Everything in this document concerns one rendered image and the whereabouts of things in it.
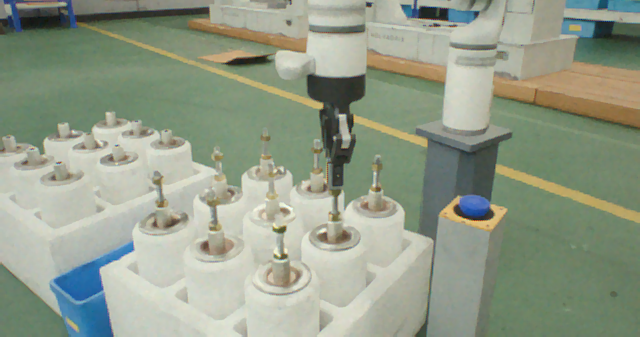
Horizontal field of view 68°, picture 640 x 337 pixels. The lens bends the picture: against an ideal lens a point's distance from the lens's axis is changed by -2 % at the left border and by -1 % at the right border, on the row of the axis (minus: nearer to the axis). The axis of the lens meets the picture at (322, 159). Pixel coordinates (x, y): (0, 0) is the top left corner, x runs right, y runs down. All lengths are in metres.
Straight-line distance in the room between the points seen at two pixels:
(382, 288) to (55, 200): 0.60
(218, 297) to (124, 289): 0.17
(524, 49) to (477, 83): 1.67
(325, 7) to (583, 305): 0.79
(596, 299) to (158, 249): 0.84
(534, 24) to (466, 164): 1.76
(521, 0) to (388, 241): 2.08
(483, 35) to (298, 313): 0.62
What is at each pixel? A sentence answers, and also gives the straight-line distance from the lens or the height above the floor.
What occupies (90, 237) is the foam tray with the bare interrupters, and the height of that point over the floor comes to 0.15.
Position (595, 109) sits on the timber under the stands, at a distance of 2.43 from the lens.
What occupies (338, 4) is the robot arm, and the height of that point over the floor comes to 0.58.
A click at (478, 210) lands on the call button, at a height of 0.33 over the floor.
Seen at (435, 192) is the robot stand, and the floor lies 0.17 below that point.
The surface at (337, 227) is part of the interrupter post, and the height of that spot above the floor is 0.27.
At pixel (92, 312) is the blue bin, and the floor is 0.09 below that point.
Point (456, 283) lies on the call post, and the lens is 0.69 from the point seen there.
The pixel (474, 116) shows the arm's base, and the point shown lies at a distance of 1.00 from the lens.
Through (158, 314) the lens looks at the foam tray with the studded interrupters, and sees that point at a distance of 0.75.
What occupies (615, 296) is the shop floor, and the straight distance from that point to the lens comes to 1.16.
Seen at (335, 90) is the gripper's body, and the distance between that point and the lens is 0.59.
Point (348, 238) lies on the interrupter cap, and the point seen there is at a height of 0.25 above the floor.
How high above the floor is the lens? 0.61
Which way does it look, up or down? 22 degrees down
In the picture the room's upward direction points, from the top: straight up
